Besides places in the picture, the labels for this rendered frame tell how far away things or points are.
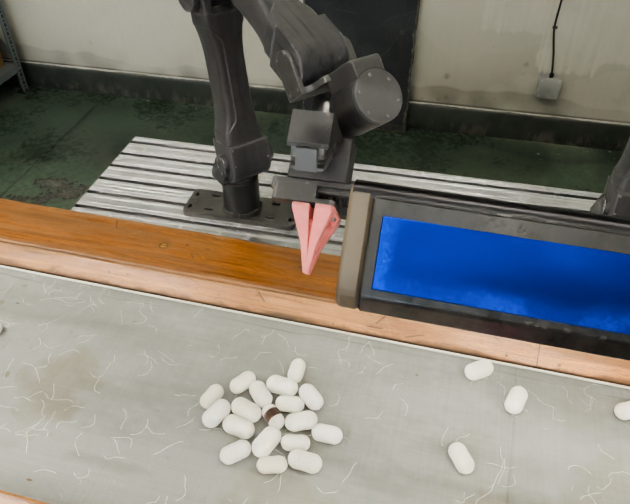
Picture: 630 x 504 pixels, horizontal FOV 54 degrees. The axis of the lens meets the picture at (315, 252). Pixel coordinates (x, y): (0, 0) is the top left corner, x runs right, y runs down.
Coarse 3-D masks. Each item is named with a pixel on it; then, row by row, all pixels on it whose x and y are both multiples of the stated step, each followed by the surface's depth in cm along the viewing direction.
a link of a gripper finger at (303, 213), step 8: (336, 200) 71; (344, 200) 71; (296, 208) 68; (304, 208) 67; (312, 208) 69; (344, 208) 71; (296, 216) 68; (304, 216) 68; (312, 216) 70; (344, 216) 72; (296, 224) 68; (304, 224) 68; (304, 232) 68; (304, 240) 68; (304, 248) 68; (304, 256) 68; (304, 264) 69; (304, 272) 69
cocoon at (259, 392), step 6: (252, 384) 70; (258, 384) 69; (264, 384) 70; (252, 390) 69; (258, 390) 69; (264, 390) 69; (252, 396) 69; (258, 396) 68; (264, 396) 68; (270, 396) 69; (258, 402) 68; (264, 402) 68; (270, 402) 69
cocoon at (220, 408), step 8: (216, 400) 68; (224, 400) 68; (208, 408) 67; (216, 408) 67; (224, 408) 67; (208, 416) 66; (216, 416) 66; (224, 416) 67; (208, 424) 66; (216, 424) 66
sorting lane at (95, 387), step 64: (0, 320) 79; (64, 320) 79; (128, 320) 79; (192, 320) 79; (256, 320) 79; (0, 384) 72; (64, 384) 72; (128, 384) 72; (192, 384) 72; (320, 384) 72; (384, 384) 72; (448, 384) 72; (512, 384) 72; (576, 384) 72; (0, 448) 65; (64, 448) 65; (128, 448) 65; (192, 448) 65; (320, 448) 65; (384, 448) 65; (448, 448) 65; (512, 448) 65; (576, 448) 65
